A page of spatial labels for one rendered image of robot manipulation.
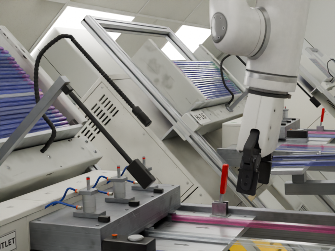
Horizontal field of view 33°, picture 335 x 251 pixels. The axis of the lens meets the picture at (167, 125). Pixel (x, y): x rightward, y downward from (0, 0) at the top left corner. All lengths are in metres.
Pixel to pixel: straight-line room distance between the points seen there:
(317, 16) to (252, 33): 7.77
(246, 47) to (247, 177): 0.21
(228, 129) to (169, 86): 0.28
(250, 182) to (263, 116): 0.11
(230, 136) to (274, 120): 1.27
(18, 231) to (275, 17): 0.53
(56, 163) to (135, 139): 0.94
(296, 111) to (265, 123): 4.63
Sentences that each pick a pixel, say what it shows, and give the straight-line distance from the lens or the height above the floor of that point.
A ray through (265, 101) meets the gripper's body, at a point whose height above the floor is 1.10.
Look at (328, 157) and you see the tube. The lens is 1.45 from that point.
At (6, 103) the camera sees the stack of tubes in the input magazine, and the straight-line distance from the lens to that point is 1.21.
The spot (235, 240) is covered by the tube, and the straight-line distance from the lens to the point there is 1.00.
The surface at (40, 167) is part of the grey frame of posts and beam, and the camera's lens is 1.17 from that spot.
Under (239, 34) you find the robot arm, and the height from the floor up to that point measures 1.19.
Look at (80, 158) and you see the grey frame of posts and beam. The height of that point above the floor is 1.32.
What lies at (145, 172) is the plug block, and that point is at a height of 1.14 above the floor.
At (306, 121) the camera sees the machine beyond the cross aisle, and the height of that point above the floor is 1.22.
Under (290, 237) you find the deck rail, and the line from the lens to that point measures 1.19.
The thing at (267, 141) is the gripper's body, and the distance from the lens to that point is 0.91.
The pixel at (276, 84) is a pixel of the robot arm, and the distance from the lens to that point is 0.91.
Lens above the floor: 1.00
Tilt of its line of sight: 11 degrees up
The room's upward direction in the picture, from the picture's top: 42 degrees counter-clockwise
